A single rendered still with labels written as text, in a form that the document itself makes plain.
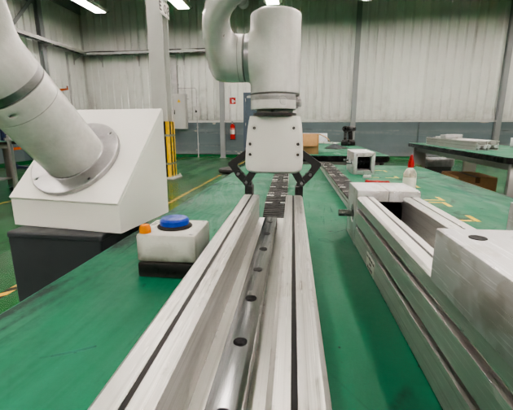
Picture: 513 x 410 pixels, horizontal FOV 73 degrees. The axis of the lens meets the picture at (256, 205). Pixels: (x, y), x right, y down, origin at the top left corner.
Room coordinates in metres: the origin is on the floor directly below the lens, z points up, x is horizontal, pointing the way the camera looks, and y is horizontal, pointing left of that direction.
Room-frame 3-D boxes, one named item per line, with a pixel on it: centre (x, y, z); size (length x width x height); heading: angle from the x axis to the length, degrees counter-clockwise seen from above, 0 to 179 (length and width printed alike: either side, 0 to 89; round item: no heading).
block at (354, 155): (1.51, -0.45, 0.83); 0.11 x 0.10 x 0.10; 86
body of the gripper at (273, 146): (0.62, -0.03, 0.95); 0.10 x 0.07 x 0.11; 84
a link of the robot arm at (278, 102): (0.62, -0.03, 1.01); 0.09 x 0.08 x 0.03; 84
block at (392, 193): (0.60, -0.21, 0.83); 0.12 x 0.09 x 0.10; 84
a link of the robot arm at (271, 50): (0.62, -0.03, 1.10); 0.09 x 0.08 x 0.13; 84
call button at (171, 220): (0.46, 0.11, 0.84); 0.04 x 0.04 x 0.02
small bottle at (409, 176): (1.03, -0.46, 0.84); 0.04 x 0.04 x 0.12
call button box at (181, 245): (0.46, 0.11, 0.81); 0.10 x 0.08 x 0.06; 84
